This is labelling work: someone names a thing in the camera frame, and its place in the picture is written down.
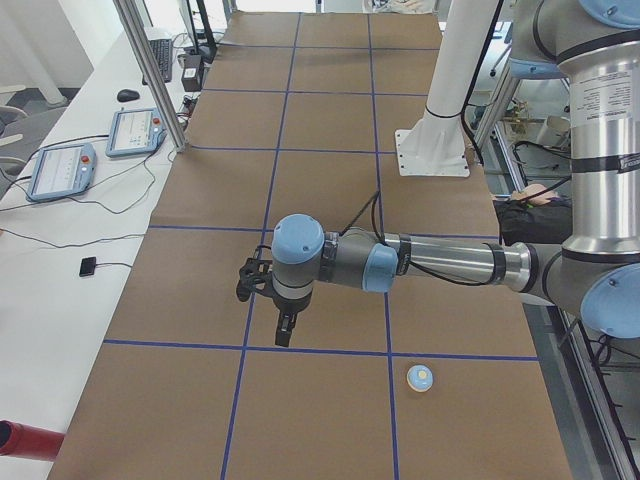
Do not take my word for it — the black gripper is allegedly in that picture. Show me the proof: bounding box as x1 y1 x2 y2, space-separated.
273 293 311 347

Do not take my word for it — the blue white call bell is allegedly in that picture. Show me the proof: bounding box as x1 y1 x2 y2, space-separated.
406 364 434 393

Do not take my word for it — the small black square puck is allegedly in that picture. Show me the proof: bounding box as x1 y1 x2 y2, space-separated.
79 256 97 278

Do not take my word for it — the far blue teach pendant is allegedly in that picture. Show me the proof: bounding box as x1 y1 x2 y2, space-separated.
105 108 166 158

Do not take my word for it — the blue teach pendant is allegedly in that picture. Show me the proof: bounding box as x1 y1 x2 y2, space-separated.
26 143 96 202
105 108 166 158

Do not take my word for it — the black power adapter box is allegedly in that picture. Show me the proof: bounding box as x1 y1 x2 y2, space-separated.
181 55 204 92

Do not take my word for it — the seated person in black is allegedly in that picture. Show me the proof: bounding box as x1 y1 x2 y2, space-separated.
493 184 573 246

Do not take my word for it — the near blue teach pendant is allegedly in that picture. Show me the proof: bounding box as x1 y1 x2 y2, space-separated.
26 143 96 202

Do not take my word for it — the black computer mouse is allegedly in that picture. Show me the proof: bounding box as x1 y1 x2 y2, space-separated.
116 89 140 103

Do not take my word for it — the red cylinder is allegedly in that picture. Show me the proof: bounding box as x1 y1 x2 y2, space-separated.
1 420 65 462

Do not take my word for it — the black keyboard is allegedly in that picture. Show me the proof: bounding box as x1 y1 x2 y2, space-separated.
148 38 173 83

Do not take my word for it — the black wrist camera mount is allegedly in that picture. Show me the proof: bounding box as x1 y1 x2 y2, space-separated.
236 244 274 302

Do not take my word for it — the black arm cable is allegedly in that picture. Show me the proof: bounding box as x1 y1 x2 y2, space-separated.
340 189 501 288

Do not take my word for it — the white camera pillar with base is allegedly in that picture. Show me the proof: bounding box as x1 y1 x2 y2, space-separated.
395 0 503 178

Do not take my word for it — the aluminium frame post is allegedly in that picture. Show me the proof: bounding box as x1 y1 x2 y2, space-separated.
113 0 186 153

